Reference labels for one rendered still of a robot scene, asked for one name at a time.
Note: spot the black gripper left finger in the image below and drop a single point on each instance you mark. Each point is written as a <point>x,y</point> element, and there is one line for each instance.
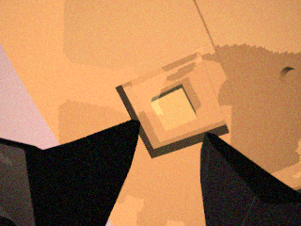
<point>73,184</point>

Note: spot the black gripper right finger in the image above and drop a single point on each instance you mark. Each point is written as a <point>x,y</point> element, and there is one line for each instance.
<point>236,192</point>

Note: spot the olive-tan cube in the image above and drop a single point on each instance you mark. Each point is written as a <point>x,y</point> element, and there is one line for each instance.
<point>173,107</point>

